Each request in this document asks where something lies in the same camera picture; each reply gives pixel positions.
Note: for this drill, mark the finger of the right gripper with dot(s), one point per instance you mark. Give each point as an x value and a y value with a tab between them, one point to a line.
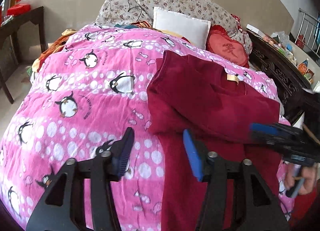
275	142
276	129

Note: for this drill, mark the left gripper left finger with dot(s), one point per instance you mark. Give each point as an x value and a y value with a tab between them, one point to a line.
62	205

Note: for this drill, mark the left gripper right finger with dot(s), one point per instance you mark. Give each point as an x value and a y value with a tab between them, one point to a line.
254	205

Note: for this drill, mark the dark red fleece sweater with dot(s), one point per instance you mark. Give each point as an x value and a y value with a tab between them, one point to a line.
190	93

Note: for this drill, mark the carved dark wooden headboard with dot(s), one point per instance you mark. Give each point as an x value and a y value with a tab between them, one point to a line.
293	90

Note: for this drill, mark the red heart shaped cushion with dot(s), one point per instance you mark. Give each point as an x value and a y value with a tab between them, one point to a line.
219	43

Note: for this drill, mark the white square pillow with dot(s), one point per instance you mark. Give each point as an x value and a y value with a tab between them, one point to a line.
194	30

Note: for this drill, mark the pink penguin print duvet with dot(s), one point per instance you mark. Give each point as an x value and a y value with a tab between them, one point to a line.
89	93

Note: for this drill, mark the yellow and red blanket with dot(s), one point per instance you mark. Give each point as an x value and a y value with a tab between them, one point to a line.
55	47

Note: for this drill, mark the dark wooden side table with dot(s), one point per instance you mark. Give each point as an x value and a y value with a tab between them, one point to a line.
22	41

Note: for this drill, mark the red gift box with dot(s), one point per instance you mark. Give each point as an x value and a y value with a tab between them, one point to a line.
18	9

